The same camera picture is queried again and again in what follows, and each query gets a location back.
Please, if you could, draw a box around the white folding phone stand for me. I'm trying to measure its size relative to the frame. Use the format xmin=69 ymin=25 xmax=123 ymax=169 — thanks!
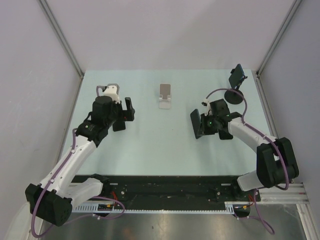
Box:
xmin=158 ymin=83 xmax=172 ymax=110

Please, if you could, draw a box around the black round-base phone stand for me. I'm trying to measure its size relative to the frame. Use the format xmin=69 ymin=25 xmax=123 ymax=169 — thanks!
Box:
xmin=224 ymin=87 xmax=243 ymax=105

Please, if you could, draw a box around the aluminium rail right side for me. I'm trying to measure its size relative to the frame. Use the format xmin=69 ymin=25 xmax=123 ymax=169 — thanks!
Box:
xmin=252 ymin=71 xmax=320 ymax=240

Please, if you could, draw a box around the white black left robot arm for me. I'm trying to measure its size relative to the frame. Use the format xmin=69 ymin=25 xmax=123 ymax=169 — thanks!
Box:
xmin=25 ymin=95 xmax=135 ymax=227

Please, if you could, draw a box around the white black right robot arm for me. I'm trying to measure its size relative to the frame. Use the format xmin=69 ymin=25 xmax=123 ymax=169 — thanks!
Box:
xmin=190 ymin=99 xmax=300 ymax=201

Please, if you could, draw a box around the white slotted cable duct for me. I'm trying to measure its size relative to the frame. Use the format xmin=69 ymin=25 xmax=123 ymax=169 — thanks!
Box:
xmin=72 ymin=201 xmax=254 ymax=215

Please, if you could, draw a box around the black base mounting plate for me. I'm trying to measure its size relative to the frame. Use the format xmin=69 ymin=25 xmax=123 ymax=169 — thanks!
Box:
xmin=98 ymin=175 xmax=261 ymax=210

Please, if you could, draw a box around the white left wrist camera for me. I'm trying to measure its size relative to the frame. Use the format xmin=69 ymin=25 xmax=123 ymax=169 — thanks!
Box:
xmin=96 ymin=83 xmax=121 ymax=104

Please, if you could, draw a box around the aluminium corner frame post right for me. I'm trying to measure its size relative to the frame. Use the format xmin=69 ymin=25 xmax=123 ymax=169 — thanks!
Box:
xmin=255 ymin=0 xmax=304 ymax=77

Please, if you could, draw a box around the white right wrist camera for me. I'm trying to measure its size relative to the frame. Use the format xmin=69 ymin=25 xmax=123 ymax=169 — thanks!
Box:
xmin=201 ymin=98 xmax=210 ymax=111

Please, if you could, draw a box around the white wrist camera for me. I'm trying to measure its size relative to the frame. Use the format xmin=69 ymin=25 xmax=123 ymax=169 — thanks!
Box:
xmin=201 ymin=98 xmax=210 ymax=111
xmin=96 ymin=83 xmax=121 ymax=104

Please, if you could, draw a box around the blue phone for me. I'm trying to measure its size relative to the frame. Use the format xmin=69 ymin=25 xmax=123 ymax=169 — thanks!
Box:
xmin=228 ymin=64 xmax=247 ymax=89

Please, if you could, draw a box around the aluminium corner frame post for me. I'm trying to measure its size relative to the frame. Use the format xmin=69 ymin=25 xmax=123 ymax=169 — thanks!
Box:
xmin=255 ymin=0 xmax=304 ymax=77
xmin=37 ymin=0 xmax=85 ymax=80

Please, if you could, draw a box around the aluminium corner frame post left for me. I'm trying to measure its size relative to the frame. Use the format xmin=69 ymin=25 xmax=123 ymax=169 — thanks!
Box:
xmin=37 ymin=0 xmax=85 ymax=80

